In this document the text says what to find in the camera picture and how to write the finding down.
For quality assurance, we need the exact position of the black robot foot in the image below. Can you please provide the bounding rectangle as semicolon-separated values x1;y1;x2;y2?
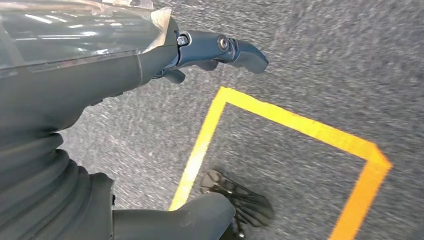
199;169;276;240

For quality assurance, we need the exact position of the yellow floor tape square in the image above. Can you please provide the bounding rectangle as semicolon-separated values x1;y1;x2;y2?
168;86;393;240

